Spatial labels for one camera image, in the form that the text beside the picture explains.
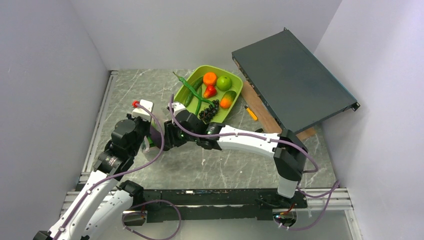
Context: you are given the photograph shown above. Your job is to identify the yellow green toy mango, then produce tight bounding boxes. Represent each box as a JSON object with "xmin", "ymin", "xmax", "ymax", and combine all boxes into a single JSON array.
[{"xmin": 219, "ymin": 90, "xmax": 237, "ymax": 109}]

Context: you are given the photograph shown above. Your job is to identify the orange toy fruit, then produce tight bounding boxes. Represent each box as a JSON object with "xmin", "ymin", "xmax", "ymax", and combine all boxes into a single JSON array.
[{"xmin": 202, "ymin": 72, "xmax": 217, "ymax": 86}]

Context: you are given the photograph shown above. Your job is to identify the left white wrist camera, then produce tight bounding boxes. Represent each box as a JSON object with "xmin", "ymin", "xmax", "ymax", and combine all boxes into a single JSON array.
[{"xmin": 131, "ymin": 99, "xmax": 154, "ymax": 122}]

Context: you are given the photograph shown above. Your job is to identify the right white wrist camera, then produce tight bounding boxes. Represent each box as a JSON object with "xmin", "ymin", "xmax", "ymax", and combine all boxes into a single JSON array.
[{"xmin": 169, "ymin": 101, "xmax": 186, "ymax": 117}]

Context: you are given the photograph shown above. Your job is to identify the clear zip top bag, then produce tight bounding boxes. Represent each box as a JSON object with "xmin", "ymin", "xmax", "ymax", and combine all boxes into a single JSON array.
[{"xmin": 142, "ymin": 109, "xmax": 170, "ymax": 153}]

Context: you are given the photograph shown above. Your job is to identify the brown wooden board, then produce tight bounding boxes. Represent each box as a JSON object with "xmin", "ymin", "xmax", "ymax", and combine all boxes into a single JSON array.
[{"xmin": 241, "ymin": 84, "xmax": 317, "ymax": 141}]

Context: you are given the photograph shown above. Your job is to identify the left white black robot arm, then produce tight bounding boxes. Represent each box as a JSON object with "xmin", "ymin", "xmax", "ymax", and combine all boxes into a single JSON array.
[{"xmin": 34, "ymin": 113, "xmax": 152, "ymax": 240}]

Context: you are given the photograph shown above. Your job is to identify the green plastic tray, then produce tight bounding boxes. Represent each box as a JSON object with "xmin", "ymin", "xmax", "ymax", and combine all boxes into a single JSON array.
[{"xmin": 174, "ymin": 65, "xmax": 243, "ymax": 123}]

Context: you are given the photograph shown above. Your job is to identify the black toy grapes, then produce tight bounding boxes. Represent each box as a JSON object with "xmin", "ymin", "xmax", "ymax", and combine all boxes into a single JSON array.
[{"xmin": 198, "ymin": 99, "xmax": 220, "ymax": 124}]

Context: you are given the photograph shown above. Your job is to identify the red toy pepper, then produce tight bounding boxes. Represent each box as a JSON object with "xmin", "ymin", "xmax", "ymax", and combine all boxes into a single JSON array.
[{"xmin": 203, "ymin": 85, "xmax": 218, "ymax": 99}]

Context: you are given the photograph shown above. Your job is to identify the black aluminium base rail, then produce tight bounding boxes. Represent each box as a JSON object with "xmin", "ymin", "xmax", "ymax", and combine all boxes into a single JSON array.
[{"xmin": 61, "ymin": 188, "xmax": 354, "ymax": 229}]

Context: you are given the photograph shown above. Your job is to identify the dark rack server chassis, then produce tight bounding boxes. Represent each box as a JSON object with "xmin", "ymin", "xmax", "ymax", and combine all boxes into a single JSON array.
[{"xmin": 231, "ymin": 28, "xmax": 360, "ymax": 134}]

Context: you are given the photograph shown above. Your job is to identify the green toy apple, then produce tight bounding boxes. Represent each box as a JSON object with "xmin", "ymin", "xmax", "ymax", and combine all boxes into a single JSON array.
[{"xmin": 216, "ymin": 75, "xmax": 232, "ymax": 92}]

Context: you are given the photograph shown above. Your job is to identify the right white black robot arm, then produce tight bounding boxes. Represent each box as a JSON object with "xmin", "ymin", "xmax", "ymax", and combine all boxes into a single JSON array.
[{"xmin": 164, "ymin": 110, "xmax": 308, "ymax": 208}]

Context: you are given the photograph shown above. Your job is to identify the green toy cucumber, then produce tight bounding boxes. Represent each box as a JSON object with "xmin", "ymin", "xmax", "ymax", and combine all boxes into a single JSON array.
[{"xmin": 184, "ymin": 76, "xmax": 204, "ymax": 108}]

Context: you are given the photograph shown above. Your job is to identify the white green toy leek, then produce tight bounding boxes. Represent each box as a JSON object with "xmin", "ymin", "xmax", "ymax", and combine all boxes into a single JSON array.
[{"xmin": 145, "ymin": 126, "xmax": 156, "ymax": 148}]

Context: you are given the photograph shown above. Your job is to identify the purple toy eggplant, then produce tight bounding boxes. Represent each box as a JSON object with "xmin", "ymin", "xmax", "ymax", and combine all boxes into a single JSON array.
[{"xmin": 150, "ymin": 125, "xmax": 162, "ymax": 149}]

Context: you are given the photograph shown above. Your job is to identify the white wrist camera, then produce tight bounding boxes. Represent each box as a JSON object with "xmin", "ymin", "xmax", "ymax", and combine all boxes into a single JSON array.
[
  {"xmin": 169, "ymin": 101, "xmax": 186, "ymax": 117},
  {"xmin": 131, "ymin": 99, "xmax": 154, "ymax": 122}
]

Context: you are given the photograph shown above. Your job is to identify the yellow handled screwdriver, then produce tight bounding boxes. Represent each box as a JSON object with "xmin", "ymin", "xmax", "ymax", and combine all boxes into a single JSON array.
[{"xmin": 244, "ymin": 105, "xmax": 258, "ymax": 121}]

